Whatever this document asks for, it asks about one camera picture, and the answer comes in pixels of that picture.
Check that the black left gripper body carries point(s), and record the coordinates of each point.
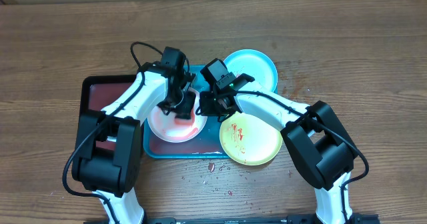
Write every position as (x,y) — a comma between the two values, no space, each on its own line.
(182,104)

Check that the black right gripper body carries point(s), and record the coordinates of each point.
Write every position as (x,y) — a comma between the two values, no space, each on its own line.
(220,110)

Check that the white plastic plate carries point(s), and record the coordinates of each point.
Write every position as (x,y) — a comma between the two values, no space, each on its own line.
(163,126)

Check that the yellow plastic plate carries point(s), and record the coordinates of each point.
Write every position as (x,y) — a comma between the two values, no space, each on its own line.
(248,140)

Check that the light blue plastic plate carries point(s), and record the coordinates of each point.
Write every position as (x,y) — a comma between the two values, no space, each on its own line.
(256,64)

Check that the green and pink sponge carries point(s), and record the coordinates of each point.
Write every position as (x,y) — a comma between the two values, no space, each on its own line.
(186,122)

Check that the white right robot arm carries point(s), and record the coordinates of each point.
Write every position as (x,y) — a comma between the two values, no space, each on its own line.
(321,149)

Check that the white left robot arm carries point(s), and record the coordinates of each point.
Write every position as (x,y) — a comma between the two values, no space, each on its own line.
(106,160)

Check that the teal plastic tray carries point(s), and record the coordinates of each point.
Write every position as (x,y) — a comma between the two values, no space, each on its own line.
(205,145)

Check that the black tray with red liquid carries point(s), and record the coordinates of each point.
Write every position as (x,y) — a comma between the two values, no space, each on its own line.
(100,91)

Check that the black rail at table edge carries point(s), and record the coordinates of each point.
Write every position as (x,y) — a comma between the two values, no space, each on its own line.
(356,218)

